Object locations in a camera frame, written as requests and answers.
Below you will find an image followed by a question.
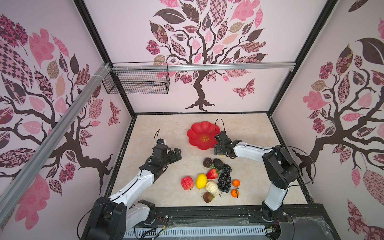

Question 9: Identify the orange tangerine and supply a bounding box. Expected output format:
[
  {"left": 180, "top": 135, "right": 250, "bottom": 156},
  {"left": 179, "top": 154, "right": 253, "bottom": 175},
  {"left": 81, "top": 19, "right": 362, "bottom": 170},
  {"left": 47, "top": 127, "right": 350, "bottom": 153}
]
[
  {"left": 231, "top": 189, "right": 240, "bottom": 198},
  {"left": 232, "top": 180, "right": 241, "bottom": 188}
]

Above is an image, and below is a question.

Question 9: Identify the white slotted cable duct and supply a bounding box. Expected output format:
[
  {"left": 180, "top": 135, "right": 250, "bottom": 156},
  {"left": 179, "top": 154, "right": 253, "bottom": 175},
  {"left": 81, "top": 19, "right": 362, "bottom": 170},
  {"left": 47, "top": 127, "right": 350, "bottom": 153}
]
[{"left": 123, "top": 226, "right": 267, "bottom": 240}]

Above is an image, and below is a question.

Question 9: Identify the dark green avocado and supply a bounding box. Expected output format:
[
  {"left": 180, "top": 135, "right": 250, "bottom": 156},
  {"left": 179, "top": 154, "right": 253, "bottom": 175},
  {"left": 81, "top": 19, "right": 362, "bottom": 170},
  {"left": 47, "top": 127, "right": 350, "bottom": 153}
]
[{"left": 213, "top": 159, "right": 224, "bottom": 170}]

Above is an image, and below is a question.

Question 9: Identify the lower orange tangerine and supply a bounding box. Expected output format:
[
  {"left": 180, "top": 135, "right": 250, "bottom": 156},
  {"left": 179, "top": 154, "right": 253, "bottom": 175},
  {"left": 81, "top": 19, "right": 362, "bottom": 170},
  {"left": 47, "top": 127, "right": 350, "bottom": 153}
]
[{"left": 231, "top": 189, "right": 240, "bottom": 198}]

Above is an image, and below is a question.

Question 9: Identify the upper orange tangerine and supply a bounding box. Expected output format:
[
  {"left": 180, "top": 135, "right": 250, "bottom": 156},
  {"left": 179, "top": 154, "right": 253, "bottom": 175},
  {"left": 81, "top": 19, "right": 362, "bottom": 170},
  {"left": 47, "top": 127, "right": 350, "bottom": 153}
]
[{"left": 232, "top": 180, "right": 241, "bottom": 188}]

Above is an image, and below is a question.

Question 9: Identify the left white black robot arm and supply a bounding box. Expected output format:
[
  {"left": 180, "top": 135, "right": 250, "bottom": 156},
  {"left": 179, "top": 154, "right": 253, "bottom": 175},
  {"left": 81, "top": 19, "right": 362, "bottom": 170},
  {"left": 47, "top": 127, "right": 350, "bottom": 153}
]
[{"left": 77, "top": 143, "right": 182, "bottom": 240}]

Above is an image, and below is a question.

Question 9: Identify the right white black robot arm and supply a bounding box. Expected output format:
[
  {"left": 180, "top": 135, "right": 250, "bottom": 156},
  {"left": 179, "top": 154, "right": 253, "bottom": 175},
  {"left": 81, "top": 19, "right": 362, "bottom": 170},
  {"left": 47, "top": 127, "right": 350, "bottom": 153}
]
[{"left": 214, "top": 130, "right": 314, "bottom": 222}]

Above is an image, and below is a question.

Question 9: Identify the red strawberry with green leaves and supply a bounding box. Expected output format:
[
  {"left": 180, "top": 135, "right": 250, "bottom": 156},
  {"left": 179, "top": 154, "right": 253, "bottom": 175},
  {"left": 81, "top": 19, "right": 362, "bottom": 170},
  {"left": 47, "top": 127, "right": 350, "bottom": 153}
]
[{"left": 206, "top": 169, "right": 219, "bottom": 180}]

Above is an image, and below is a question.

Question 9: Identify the yellow lemon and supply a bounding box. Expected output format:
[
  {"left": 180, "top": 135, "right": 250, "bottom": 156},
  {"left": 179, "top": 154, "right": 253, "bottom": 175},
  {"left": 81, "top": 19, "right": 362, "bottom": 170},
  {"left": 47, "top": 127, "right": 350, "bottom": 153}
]
[{"left": 196, "top": 174, "right": 208, "bottom": 190}]

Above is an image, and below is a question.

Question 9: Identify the red pomegranate fruit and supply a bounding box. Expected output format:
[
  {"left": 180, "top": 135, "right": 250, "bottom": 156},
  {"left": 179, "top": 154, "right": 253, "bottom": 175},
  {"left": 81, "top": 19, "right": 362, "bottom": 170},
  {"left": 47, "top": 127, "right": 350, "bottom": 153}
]
[{"left": 181, "top": 176, "right": 194, "bottom": 190}]

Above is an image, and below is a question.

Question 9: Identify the rear aluminium frame rail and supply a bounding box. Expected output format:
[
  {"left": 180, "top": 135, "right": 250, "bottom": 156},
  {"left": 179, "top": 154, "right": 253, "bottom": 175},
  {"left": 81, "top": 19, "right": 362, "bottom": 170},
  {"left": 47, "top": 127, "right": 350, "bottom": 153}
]
[{"left": 112, "top": 62, "right": 296, "bottom": 72}]

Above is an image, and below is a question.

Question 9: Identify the black grape bunch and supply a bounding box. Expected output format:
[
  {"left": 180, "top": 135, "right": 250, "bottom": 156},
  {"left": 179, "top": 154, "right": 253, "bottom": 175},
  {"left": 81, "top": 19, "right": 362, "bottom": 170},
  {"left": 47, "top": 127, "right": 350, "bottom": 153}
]
[{"left": 218, "top": 164, "right": 232, "bottom": 193}]

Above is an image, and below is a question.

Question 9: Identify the red flower-shaped fruit bowl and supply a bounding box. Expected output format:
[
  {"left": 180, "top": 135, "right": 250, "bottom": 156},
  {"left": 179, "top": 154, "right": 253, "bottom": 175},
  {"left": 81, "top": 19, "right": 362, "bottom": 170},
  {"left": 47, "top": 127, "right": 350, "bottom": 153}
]
[{"left": 187, "top": 121, "right": 221, "bottom": 151}]

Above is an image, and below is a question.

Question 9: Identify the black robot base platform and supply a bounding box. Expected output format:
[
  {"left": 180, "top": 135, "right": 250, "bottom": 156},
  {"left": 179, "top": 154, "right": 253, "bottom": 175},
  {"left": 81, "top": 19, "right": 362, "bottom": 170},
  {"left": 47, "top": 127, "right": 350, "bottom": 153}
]
[{"left": 80, "top": 203, "right": 341, "bottom": 240}]

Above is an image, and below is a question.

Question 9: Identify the brown green fig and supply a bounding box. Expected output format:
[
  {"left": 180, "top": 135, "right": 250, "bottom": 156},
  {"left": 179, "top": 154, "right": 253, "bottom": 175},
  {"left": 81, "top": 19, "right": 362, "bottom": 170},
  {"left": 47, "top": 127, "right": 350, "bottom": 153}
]
[{"left": 203, "top": 192, "right": 215, "bottom": 203}]

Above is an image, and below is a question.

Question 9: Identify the left aluminium frame rail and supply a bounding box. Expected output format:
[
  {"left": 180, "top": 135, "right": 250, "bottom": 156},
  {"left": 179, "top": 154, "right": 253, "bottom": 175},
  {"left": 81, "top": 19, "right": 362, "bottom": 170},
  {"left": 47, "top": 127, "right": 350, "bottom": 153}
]
[{"left": 1, "top": 63, "right": 111, "bottom": 224}]

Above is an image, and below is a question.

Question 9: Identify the black wire mesh basket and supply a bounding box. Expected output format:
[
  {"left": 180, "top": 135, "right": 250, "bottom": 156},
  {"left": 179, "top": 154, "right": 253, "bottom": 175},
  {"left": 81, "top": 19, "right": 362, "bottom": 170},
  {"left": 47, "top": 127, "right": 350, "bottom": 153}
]
[{"left": 102, "top": 61, "right": 171, "bottom": 95}]

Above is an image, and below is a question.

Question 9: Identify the aluminium frame rail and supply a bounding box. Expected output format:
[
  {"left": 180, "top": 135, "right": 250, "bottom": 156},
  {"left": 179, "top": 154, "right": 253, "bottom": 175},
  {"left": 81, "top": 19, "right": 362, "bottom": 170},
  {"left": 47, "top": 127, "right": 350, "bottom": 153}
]
[
  {"left": 112, "top": 62, "right": 296, "bottom": 72},
  {"left": 1, "top": 63, "right": 111, "bottom": 224}
]

